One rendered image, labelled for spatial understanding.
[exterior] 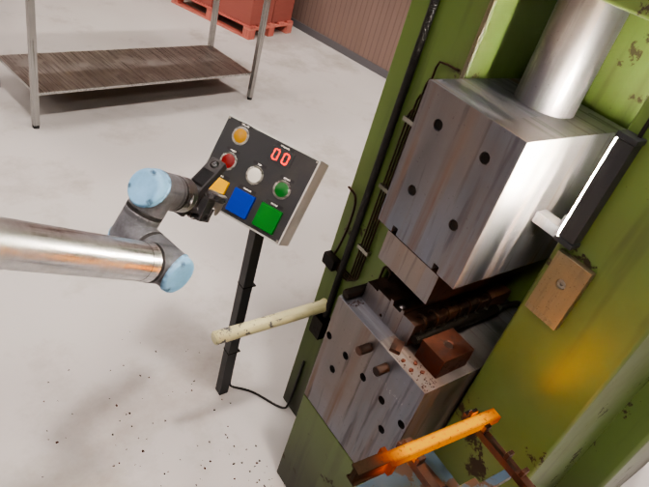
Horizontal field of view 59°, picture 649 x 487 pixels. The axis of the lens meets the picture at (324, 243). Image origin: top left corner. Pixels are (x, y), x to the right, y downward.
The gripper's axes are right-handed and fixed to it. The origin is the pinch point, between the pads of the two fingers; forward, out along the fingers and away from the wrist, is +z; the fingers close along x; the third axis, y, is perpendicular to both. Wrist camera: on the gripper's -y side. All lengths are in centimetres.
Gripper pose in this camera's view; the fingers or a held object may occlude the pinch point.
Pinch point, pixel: (223, 196)
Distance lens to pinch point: 164.6
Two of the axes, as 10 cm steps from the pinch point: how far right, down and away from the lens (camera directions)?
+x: 8.4, 4.6, -2.8
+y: -4.5, 8.9, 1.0
